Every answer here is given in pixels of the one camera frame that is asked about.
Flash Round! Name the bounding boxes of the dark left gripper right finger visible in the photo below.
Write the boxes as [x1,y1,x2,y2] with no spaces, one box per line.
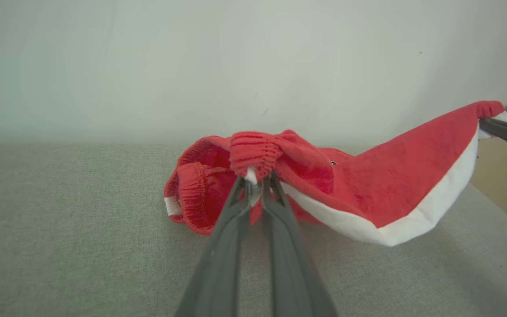
[260,172,338,317]

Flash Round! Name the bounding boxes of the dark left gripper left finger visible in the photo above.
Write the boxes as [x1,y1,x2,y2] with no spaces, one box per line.
[174,176,252,317]

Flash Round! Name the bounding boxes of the red shorts with white trim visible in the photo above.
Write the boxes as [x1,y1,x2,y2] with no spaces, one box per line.
[164,100,507,247]

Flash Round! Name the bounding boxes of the grey fabric sofa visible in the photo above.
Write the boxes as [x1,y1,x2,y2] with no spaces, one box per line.
[0,140,507,317]

